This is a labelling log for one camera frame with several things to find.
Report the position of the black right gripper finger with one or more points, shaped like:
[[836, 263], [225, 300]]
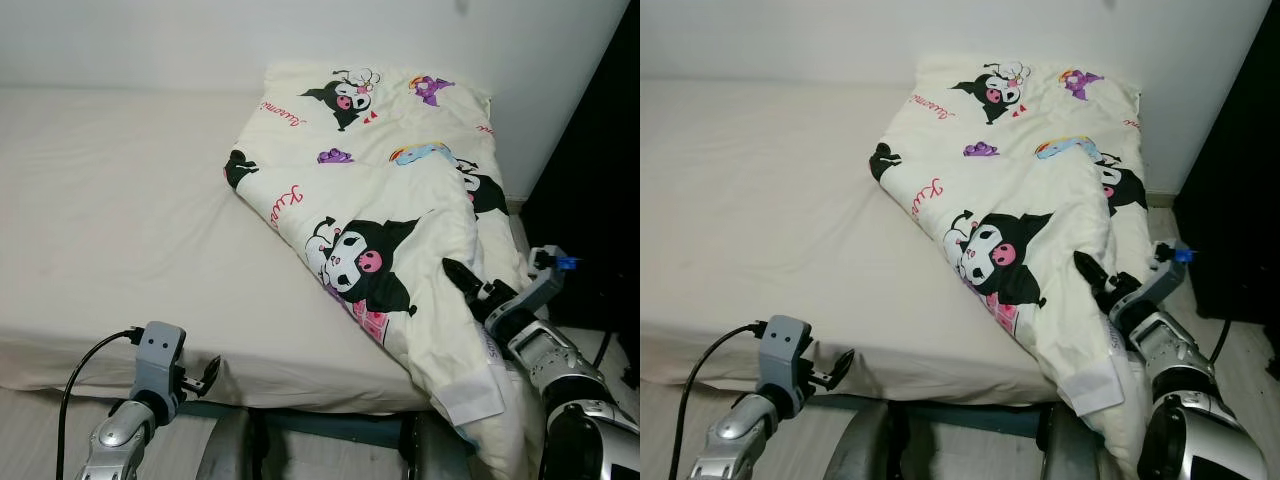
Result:
[[1090, 270], [460, 275]]

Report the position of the cream cartoon print blanket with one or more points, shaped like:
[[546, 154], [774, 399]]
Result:
[[400, 180], [1040, 170]]

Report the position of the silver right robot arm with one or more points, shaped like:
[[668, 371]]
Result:
[[550, 350], [1170, 345]]

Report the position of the black door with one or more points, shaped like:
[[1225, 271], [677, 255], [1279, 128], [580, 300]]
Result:
[[1240, 150], [590, 150]]

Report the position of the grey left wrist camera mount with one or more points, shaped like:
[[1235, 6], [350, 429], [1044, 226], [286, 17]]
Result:
[[160, 355], [785, 350]]

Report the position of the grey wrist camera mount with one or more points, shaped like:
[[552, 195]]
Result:
[[160, 355], [785, 350], [1160, 285], [538, 290]]

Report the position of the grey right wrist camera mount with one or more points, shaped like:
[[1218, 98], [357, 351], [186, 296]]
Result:
[[1160, 285], [538, 290]]

